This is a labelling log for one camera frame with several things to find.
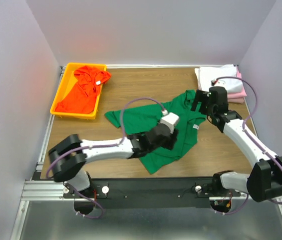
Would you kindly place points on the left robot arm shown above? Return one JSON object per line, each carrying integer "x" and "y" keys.
{"x": 69, "y": 156}

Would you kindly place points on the green t shirt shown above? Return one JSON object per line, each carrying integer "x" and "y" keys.
{"x": 143, "y": 118}

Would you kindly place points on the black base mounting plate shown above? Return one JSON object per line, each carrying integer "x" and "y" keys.
{"x": 150, "y": 193}

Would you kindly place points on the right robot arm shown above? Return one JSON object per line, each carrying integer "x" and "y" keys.
{"x": 265, "y": 180}

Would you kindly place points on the aluminium frame rail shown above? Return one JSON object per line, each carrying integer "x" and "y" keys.
{"x": 37, "y": 189}

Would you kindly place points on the yellow plastic bin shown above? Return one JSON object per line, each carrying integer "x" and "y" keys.
{"x": 63, "y": 100}

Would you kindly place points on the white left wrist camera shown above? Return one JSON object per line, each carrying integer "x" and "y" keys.
{"x": 170, "y": 120}

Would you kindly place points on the orange t shirt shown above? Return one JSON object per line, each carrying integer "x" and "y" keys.
{"x": 83, "y": 90}

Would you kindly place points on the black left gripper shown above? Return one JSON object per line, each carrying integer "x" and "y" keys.
{"x": 170, "y": 140}

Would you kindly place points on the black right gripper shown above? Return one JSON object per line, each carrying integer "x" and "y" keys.
{"x": 202, "y": 96}

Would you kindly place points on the pink folded t shirt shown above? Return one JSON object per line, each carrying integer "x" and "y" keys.
{"x": 206, "y": 75}

